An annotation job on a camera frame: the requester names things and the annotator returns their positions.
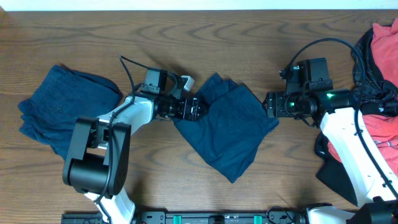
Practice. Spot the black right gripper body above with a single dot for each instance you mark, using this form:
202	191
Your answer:
286	105

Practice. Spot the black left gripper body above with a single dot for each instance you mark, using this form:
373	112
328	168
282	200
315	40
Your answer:
171	108

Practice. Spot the dark navy shorts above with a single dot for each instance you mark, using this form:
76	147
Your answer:
228	137

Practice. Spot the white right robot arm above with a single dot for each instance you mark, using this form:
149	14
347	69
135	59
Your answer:
373	181

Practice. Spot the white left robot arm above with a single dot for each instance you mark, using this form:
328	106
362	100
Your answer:
98	155

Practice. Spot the black patterned garment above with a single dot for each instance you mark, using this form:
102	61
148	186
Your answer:
379	95

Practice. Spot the red t-shirt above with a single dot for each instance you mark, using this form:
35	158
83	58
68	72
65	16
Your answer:
382	129

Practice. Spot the folded blue shorts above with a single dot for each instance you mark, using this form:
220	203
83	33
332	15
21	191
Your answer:
50	114

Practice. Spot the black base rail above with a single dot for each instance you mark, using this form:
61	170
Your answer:
274	215

